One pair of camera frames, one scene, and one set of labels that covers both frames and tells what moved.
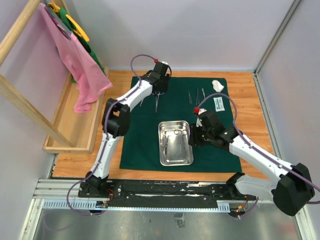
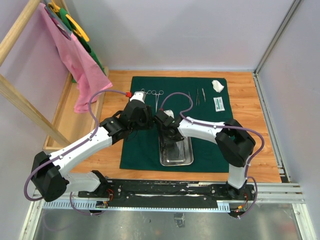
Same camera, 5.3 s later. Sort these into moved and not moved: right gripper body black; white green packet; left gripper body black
Moved: left gripper body black; right gripper body black
Not moved: white green packet
